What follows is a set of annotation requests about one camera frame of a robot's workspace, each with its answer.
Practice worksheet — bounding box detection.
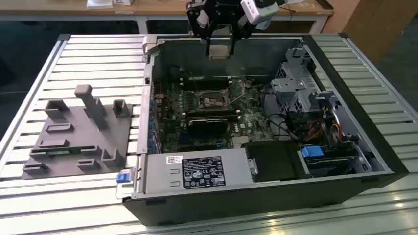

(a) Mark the blue disk carrier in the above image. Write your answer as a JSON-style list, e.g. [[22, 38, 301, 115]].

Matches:
[[302, 145, 325, 160]]

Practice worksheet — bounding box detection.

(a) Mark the wooden cabinet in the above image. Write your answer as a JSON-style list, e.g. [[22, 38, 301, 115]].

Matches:
[[322, 0, 418, 65]]

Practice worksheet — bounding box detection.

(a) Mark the blue case latch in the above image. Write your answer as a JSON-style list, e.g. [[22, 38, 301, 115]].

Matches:
[[117, 171, 133, 184]]

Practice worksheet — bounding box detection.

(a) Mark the black open PC case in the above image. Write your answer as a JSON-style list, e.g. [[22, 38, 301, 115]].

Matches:
[[121, 33, 412, 227]]

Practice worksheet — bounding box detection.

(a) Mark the black graphics card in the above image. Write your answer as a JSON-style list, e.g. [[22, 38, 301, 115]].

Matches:
[[186, 117, 230, 137]]

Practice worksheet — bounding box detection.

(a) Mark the silver square CPU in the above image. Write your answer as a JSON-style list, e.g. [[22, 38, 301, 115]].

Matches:
[[209, 44, 232, 60]]

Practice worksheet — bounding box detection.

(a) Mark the yellow red orange wire bundle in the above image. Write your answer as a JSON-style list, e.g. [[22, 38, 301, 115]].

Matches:
[[306, 105, 345, 145]]

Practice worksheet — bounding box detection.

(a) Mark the green motherboard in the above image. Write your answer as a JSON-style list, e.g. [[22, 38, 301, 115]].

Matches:
[[149, 75, 289, 154]]

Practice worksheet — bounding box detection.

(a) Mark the grey power supply unit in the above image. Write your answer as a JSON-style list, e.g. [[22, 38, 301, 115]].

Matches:
[[139, 148, 256, 194]]

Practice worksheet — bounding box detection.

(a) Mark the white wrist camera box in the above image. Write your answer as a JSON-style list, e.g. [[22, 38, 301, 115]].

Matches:
[[241, 0, 281, 27]]

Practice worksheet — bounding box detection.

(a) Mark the CPU socket with metal frame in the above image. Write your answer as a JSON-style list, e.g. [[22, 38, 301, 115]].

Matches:
[[194, 89, 236, 111]]

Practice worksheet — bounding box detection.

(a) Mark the black plastic shroud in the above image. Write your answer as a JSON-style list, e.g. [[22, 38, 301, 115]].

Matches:
[[244, 141, 312, 183]]

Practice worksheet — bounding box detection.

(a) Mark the wooden desk with white frame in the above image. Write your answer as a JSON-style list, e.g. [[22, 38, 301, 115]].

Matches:
[[0, 0, 336, 35]]

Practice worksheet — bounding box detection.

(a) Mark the grey plastic parts rack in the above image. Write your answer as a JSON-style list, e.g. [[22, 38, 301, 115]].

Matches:
[[21, 84, 135, 181]]

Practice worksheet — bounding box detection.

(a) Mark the metal CPU socket cover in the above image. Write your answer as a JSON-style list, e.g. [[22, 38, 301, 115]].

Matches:
[[228, 78, 256, 100]]

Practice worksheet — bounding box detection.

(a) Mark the metal disk bay cage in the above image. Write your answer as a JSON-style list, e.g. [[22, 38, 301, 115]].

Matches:
[[270, 47, 338, 116]]

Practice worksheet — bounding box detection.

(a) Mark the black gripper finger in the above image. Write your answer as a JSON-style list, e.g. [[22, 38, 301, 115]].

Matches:
[[191, 23, 214, 59], [229, 22, 256, 56]]

